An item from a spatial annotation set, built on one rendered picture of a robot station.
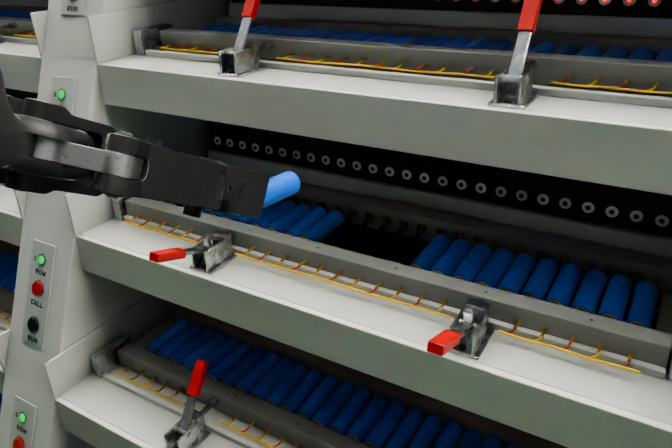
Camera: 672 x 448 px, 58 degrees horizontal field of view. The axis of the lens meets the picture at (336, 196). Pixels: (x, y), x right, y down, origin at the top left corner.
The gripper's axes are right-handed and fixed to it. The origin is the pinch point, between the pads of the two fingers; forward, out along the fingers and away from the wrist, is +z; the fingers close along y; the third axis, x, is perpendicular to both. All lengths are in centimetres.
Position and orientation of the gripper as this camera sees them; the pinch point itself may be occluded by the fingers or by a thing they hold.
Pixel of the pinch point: (214, 185)
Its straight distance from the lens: 39.9
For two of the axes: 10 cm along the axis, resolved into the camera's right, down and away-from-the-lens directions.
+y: -8.6, -1.8, 4.8
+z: 4.6, 1.3, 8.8
